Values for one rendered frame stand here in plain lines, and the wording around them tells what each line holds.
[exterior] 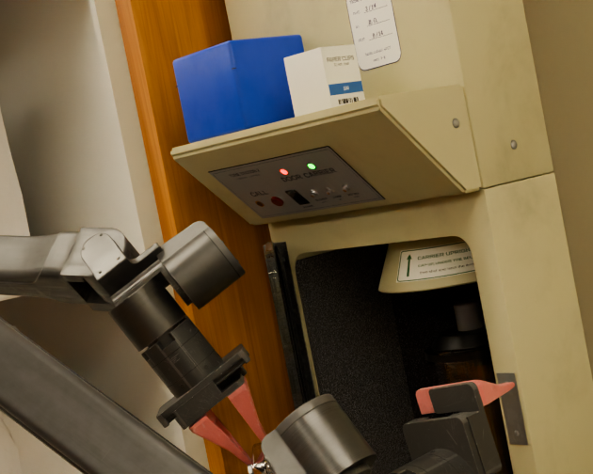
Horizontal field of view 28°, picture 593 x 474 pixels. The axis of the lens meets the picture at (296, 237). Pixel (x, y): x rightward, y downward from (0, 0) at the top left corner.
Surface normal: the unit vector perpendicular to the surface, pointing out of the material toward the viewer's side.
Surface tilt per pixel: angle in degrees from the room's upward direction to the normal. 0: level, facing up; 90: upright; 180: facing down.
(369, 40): 90
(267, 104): 90
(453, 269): 67
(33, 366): 60
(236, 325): 90
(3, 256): 51
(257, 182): 135
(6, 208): 85
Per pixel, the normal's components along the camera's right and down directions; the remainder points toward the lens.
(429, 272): -0.51, -0.26
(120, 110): 0.65, -0.09
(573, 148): -0.73, 0.18
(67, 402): -0.05, -0.45
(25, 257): -0.46, -0.53
